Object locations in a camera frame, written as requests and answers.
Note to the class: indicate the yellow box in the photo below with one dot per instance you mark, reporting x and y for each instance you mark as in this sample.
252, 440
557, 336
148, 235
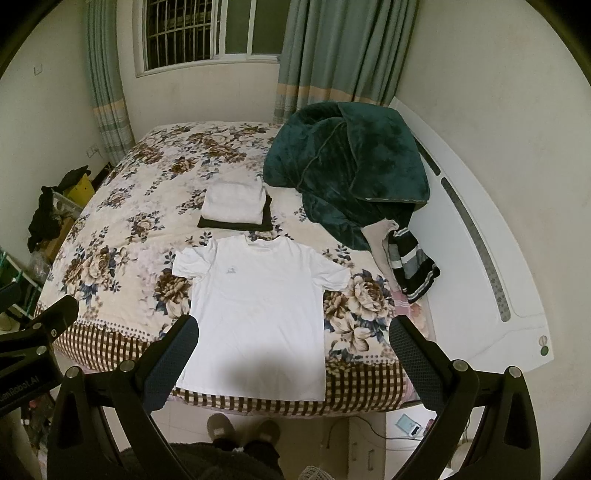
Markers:
82, 192

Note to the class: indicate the right grey slipper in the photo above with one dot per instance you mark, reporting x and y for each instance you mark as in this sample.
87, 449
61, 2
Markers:
268, 431

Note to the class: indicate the beige garment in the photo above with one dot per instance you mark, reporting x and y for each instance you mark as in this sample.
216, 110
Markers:
376, 235

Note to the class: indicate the barred window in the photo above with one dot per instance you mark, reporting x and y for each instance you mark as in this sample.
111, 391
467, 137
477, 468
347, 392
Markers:
184, 33

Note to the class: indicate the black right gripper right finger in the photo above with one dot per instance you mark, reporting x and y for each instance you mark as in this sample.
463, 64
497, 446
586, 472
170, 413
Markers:
422, 360

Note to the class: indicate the white bed headboard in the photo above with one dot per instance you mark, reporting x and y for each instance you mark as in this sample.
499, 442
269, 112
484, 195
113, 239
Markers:
485, 307

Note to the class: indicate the folded white garment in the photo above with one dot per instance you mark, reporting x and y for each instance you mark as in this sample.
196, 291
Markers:
234, 202

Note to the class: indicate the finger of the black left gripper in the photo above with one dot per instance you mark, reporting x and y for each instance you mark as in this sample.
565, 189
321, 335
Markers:
56, 319

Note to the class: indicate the white t-shirt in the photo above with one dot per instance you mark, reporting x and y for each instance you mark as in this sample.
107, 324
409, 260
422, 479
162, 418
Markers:
259, 306

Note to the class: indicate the smartphone on floor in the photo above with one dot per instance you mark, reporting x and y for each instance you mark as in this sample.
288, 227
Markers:
409, 426

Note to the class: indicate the right green curtain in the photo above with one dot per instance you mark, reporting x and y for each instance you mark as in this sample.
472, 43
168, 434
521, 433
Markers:
343, 51

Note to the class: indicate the white bedside cabinet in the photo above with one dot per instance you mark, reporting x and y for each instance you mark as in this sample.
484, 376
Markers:
367, 446

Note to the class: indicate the black clothes pile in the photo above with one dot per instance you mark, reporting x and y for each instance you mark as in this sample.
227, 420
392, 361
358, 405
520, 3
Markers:
44, 226

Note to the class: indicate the dark green plush blanket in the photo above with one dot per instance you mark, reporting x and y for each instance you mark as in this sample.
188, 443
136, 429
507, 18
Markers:
354, 164

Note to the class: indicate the folded black garment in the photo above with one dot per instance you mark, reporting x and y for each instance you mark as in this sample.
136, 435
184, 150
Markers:
265, 226

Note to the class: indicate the green curtain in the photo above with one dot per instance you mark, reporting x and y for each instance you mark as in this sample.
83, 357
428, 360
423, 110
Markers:
343, 51
103, 74

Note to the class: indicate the left green curtain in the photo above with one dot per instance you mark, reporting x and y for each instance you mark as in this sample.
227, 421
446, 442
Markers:
103, 74

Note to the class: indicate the black white striped garment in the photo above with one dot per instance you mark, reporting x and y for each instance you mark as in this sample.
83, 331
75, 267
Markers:
414, 271

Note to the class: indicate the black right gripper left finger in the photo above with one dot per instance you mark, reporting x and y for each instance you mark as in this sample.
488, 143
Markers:
164, 361

